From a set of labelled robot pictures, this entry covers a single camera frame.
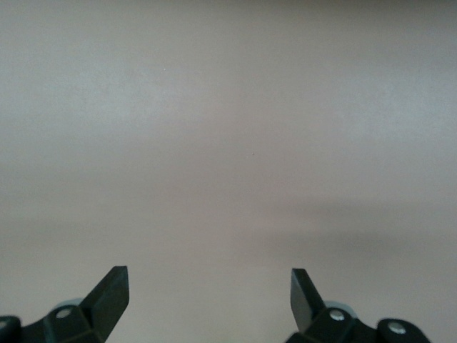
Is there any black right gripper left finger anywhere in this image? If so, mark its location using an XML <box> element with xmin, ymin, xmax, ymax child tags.
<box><xmin>0</xmin><ymin>265</ymin><xmax>129</xmax><ymax>343</ymax></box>

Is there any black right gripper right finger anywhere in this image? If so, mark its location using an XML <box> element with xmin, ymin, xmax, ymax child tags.
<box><xmin>285</xmin><ymin>267</ymin><xmax>431</xmax><ymax>343</ymax></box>

